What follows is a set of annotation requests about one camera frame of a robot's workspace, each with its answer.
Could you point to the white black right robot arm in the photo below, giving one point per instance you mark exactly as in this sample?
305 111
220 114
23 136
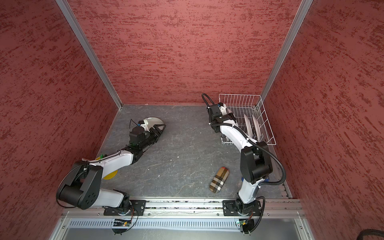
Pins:
255 163

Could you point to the white brown-rimmed plate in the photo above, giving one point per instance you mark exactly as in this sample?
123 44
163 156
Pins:
153 120

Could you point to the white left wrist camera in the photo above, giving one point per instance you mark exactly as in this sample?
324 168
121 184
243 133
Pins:
144 124

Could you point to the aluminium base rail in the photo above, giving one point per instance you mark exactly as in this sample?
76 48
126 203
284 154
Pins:
185 214

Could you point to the aluminium corner post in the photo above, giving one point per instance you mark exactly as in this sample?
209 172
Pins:
81 36
290 37

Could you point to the white wire dish rack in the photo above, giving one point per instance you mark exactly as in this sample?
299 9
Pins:
251 115

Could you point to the plaid glasses case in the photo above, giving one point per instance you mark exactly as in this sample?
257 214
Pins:
219 180

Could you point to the green-rimmed white plate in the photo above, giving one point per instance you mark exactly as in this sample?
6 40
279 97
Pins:
248 126

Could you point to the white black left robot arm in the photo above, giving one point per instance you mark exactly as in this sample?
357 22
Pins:
81 187

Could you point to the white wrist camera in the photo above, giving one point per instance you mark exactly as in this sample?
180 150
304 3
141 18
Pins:
224 109
144 124

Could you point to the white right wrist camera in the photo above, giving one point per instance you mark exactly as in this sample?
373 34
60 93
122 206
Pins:
224 109

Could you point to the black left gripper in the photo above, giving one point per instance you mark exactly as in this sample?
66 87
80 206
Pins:
157 135

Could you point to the aluminium right corner post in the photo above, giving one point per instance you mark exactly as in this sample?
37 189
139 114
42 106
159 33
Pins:
290 37

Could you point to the aluminium left corner post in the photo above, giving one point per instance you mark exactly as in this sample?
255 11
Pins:
81 36

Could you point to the blue black box cutter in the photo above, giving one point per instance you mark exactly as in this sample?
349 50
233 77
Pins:
265 181

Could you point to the bundle of coloured pens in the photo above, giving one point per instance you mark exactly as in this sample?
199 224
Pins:
90 159

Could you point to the pink plate in rack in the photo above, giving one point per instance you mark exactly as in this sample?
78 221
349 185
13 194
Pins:
257 128

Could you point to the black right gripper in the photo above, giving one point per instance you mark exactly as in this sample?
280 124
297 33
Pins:
231 115

